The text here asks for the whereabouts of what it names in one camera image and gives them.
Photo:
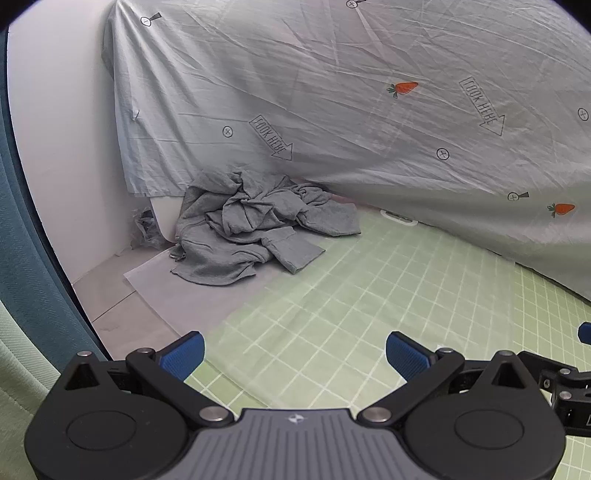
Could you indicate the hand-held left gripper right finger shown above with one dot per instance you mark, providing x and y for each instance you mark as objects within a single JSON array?
[{"x": 406, "y": 356}]

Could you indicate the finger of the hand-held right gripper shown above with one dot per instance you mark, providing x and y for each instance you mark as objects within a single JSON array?
[
  {"x": 545, "y": 361},
  {"x": 585, "y": 332}
]

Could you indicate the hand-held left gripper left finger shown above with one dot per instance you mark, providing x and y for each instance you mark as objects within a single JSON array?
[{"x": 183, "y": 356}]

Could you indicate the grey zip hoodie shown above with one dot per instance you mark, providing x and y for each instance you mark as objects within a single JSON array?
[{"x": 249, "y": 221}]

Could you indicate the green checked mat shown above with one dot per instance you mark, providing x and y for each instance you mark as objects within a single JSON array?
[{"x": 369, "y": 295}]

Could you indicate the translucent white plastic sheet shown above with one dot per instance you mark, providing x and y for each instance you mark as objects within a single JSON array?
[{"x": 161, "y": 286}]

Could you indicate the black plastic bag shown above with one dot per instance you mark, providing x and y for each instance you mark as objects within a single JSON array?
[{"x": 146, "y": 227}]

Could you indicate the pale green ribbed cloth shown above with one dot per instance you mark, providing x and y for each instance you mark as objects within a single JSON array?
[{"x": 21, "y": 369}]

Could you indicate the grey carrot print bed sheet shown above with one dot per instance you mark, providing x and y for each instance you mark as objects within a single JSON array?
[{"x": 351, "y": 106}]

